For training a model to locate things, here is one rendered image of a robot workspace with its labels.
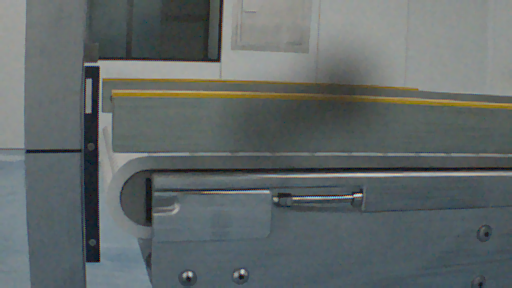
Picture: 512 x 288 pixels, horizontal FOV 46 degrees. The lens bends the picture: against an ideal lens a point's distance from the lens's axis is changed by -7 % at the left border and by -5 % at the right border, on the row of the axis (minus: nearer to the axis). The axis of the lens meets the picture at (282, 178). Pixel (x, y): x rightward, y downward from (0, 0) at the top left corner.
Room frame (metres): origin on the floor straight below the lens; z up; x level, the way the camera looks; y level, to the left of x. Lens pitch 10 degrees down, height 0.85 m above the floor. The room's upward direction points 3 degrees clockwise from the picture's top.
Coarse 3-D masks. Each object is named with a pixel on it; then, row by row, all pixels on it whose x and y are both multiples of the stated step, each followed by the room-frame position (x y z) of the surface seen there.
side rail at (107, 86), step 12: (108, 84) 0.60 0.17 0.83; (120, 84) 0.60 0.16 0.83; (132, 84) 0.61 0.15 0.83; (144, 84) 0.61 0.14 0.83; (156, 84) 0.61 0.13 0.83; (168, 84) 0.62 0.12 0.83; (180, 84) 0.62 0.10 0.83; (192, 84) 0.63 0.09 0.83; (204, 84) 0.63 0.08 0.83; (216, 84) 0.63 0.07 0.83; (228, 84) 0.64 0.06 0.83; (240, 84) 0.64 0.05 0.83; (252, 84) 0.64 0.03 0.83; (264, 84) 0.65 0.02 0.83; (276, 84) 0.65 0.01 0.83; (288, 84) 0.66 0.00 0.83; (108, 96) 0.60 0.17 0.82; (372, 96) 0.68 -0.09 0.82; (384, 96) 0.69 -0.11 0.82; (396, 96) 0.69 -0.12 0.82; (408, 96) 0.70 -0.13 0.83; (420, 96) 0.70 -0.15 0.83; (432, 96) 0.71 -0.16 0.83; (444, 96) 0.71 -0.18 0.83; (456, 96) 0.72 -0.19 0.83; (468, 96) 0.72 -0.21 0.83; (480, 96) 0.73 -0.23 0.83; (492, 96) 0.73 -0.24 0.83; (504, 96) 0.74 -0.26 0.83; (108, 108) 0.60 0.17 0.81
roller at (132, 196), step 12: (132, 180) 0.35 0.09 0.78; (144, 180) 0.36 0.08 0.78; (120, 192) 0.36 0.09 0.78; (132, 192) 0.35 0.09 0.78; (144, 192) 0.36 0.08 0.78; (120, 204) 0.36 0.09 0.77; (132, 204) 0.35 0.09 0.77; (144, 204) 0.36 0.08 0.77; (132, 216) 0.35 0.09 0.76; (144, 216) 0.36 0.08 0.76
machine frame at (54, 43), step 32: (32, 0) 0.59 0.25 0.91; (64, 0) 0.60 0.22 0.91; (32, 32) 0.59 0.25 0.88; (64, 32) 0.60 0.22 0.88; (32, 64) 0.59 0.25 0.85; (64, 64) 0.60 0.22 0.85; (32, 96) 0.59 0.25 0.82; (64, 96) 0.60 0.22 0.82; (32, 128) 0.59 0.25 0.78; (64, 128) 0.60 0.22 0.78; (32, 160) 0.59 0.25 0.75; (64, 160) 0.60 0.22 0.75; (32, 192) 0.59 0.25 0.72; (64, 192) 0.60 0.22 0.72; (32, 224) 0.59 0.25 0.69; (64, 224) 0.60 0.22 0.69; (32, 256) 0.59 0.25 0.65; (64, 256) 0.60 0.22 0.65
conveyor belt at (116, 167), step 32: (128, 160) 0.36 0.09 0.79; (160, 160) 0.37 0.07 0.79; (192, 160) 0.37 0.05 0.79; (224, 160) 0.38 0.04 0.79; (256, 160) 0.38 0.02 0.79; (288, 160) 0.39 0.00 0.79; (320, 160) 0.40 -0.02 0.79; (352, 160) 0.40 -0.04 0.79; (384, 160) 0.41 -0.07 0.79; (416, 160) 0.42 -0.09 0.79; (448, 160) 0.42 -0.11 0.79; (480, 160) 0.43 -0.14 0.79; (128, 224) 0.36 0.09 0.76
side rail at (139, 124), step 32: (128, 128) 0.34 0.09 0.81; (160, 128) 0.35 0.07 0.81; (192, 128) 0.35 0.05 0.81; (224, 128) 0.36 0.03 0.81; (256, 128) 0.37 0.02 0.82; (288, 128) 0.37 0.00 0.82; (320, 128) 0.38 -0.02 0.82; (352, 128) 0.38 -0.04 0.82; (384, 128) 0.39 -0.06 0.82; (416, 128) 0.40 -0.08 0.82; (448, 128) 0.40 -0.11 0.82; (480, 128) 0.41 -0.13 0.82
